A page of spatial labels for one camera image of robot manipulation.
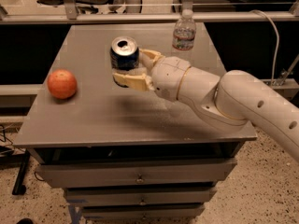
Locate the bottom grey drawer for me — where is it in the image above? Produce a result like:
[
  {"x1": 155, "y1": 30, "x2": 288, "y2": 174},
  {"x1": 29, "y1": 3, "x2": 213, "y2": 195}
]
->
[{"x1": 82, "y1": 203, "x2": 205, "y2": 220}]

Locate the black stand leg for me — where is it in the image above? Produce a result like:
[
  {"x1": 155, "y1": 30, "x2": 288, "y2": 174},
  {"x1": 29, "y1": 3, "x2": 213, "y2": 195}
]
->
[{"x1": 12, "y1": 151, "x2": 30, "y2": 196}]

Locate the middle grey drawer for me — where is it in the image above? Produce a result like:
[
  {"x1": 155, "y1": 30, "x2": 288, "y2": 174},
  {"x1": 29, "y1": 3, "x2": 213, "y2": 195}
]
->
[{"x1": 64, "y1": 185, "x2": 216, "y2": 206}]

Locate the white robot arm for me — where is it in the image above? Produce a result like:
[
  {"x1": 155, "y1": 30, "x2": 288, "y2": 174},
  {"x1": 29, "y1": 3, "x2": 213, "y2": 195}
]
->
[{"x1": 112, "y1": 49, "x2": 299, "y2": 161}]

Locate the blue pepsi can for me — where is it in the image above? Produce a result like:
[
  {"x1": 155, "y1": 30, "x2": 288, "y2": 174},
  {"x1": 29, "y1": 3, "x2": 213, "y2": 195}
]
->
[{"x1": 109, "y1": 35, "x2": 140, "y2": 87}]

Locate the clear plastic water bottle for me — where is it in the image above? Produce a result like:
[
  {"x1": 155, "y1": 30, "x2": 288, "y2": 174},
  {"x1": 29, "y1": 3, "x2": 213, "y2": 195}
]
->
[{"x1": 172, "y1": 9, "x2": 196, "y2": 51}]

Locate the orange fruit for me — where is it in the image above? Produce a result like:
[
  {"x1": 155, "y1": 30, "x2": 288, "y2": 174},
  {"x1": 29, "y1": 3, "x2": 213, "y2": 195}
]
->
[{"x1": 47, "y1": 69, "x2": 78, "y2": 99}]

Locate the white cable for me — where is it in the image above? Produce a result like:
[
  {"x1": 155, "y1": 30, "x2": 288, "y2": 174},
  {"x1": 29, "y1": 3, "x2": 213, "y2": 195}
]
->
[{"x1": 249, "y1": 8, "x2": 280, "y2": 87}]

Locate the top grey drawer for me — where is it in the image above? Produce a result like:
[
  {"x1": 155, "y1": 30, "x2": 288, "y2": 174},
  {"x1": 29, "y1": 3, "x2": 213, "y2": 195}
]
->
[{"x1": 36, "y1": 158, "x2": 236, "y2": 188}]

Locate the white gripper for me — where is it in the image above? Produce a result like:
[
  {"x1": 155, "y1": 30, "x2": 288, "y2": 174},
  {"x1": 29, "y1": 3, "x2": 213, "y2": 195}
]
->
[{"x1": 113, "y1": 49, "x2": 191, "y2": 102}]

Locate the grey drawer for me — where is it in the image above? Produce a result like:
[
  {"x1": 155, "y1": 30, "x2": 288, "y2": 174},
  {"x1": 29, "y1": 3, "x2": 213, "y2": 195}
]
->
[
  {"x1": 64, "y1": 185, "x2": 216, "y2": 206},
  {"x1": 36, "y1": 158, "x2": 236, "y2": 188},
  {"x1": 82, "y1": 203, "x2": 205, "y2": 220}
]

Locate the grey drawer cabinet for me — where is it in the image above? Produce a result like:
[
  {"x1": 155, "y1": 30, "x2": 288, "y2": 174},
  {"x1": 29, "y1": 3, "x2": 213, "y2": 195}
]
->
[{"x1": 13, "y1": 22, "x2": 258, "y2": 221}]

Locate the metal railing frame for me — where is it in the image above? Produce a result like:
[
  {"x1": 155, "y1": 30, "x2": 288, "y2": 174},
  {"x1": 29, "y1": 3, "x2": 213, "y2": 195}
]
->
[{"x1": 0, "y1": 0, "x2": 299, "y2": 24}]

